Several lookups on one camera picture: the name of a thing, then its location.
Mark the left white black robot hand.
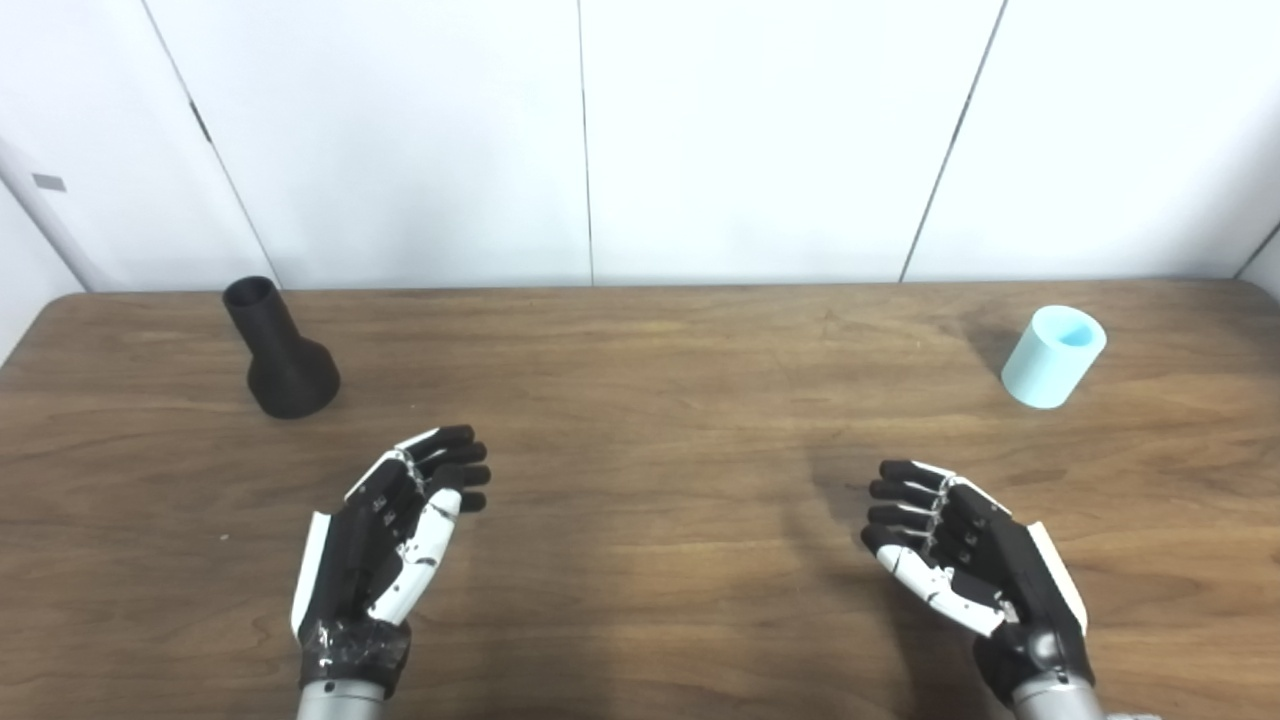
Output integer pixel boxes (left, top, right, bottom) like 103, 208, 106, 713
290, 425, 492, 698

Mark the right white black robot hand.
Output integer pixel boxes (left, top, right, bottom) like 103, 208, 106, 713
862, 459, 1096, 706

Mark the light-blue cylindrical hose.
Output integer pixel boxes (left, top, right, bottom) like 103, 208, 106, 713
1001, 305, 1108, 410

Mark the black funnel-shaped nozzle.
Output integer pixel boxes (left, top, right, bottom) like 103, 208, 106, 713
222, 276, 341, 419

